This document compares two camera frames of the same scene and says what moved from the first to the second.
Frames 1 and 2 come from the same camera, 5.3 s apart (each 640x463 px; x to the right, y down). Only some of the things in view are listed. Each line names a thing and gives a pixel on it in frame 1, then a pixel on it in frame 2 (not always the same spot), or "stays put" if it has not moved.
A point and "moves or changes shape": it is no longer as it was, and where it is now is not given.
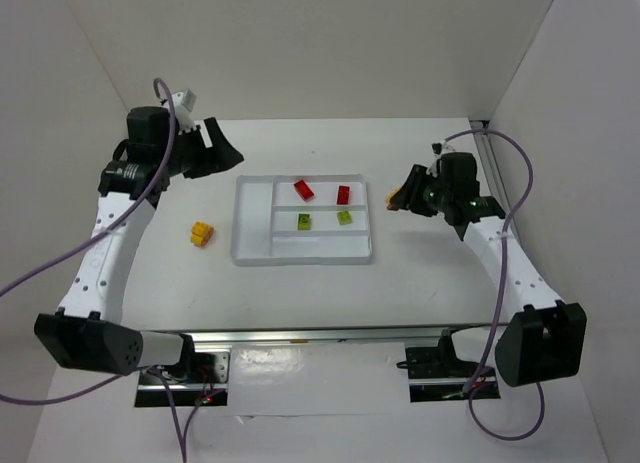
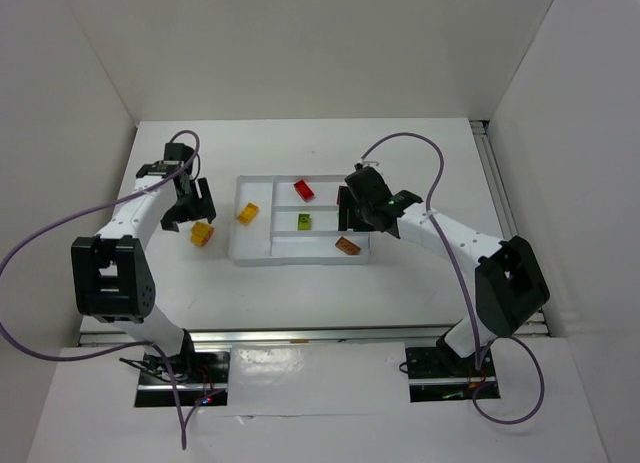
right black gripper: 417,191 -> 353,218
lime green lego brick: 304,221 stays put
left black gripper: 201,146 -> 189,204
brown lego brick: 393,204 moves or changes shape
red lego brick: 304,192 stays put
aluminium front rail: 318,337 stays put
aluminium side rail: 489,164 stays put
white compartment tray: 305,219 stays put
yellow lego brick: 201,233 stays put
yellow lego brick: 392,193 moves or changes shape
